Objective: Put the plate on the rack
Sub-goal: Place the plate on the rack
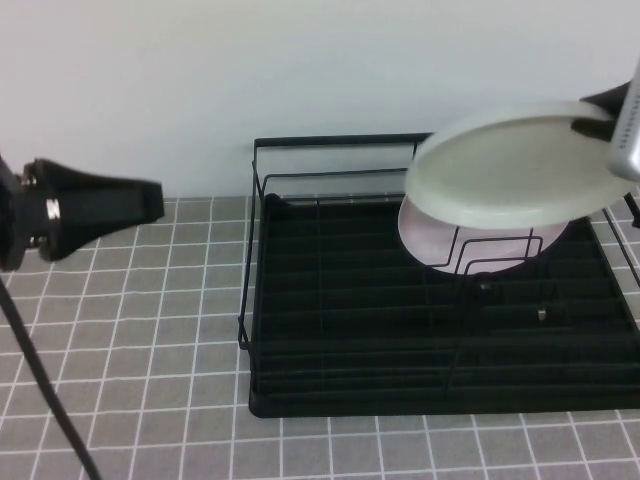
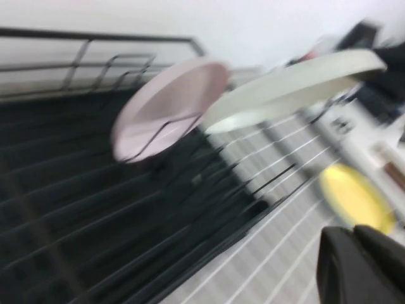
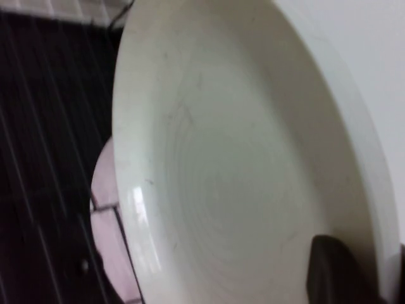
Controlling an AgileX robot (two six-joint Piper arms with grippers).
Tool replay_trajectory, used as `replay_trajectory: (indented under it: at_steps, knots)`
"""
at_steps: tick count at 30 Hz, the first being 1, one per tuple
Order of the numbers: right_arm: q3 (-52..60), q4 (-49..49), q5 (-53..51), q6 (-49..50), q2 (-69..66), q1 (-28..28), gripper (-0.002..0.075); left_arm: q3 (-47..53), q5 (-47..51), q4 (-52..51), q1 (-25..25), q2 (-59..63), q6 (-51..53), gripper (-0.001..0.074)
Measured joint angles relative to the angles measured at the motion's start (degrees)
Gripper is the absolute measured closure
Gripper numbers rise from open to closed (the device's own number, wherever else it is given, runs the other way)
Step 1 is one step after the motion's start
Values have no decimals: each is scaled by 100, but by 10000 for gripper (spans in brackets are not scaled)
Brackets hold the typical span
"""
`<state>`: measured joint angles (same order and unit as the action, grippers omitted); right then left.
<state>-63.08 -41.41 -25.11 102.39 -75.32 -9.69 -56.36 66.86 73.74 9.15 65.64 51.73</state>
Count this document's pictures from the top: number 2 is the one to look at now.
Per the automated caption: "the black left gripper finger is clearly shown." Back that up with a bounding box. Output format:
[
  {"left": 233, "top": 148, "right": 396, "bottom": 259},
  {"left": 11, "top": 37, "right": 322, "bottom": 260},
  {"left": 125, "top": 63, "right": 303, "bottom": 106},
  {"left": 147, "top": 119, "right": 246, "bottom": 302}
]
[{"left": 316, "top": 224, "right": 405, "bottom": 304}]

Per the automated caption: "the white round plate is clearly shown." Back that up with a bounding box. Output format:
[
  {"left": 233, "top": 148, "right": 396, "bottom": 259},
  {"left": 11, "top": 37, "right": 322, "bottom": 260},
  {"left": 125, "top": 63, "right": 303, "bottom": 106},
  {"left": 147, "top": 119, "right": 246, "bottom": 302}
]
[{"left": 204, "top": 49, "right": 389, "bottom": 134}]

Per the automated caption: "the yellow round plate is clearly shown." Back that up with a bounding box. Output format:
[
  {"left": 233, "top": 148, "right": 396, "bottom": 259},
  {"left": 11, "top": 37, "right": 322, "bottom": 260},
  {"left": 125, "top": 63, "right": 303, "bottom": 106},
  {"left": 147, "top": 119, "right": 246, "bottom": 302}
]
[{"left": 318, "top": 163, "right": 396, "bottom": 235}]

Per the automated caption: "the pink round plate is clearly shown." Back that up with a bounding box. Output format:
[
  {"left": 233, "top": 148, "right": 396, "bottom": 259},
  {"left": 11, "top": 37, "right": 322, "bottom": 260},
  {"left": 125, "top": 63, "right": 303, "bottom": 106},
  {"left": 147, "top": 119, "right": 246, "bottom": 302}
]
[{"left": 110, "top": 60, "right": 234, "bottom": 164}]

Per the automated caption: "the grey checked tablecloth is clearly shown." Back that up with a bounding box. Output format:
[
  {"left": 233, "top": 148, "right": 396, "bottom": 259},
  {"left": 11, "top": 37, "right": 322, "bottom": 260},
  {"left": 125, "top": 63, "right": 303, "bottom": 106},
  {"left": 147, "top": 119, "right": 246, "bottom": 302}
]
[{"left": 177, "top": 66, "right": 405, "bottom": 304}]

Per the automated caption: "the black background device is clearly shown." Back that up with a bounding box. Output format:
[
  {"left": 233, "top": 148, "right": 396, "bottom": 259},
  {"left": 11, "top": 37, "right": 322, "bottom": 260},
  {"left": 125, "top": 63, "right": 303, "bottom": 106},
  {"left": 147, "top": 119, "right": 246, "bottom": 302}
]
[{"left": 343, "top": 20, "right": 383, "bottom": 51}]

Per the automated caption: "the black ribbed drip tray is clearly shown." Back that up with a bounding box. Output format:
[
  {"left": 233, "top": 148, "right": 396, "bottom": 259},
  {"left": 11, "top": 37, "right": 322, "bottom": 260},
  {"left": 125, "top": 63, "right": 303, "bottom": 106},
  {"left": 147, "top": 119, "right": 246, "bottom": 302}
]
[{"left": 0, "top": 88, "right": 270, "bottom": 304}]

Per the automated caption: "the black wire dish rack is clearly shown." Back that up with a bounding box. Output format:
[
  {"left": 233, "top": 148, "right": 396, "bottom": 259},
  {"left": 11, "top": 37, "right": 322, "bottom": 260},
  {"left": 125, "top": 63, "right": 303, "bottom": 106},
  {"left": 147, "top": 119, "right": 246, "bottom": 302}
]
[{"left": 0, "top": 27, "right": 285, "bottom": 304}]

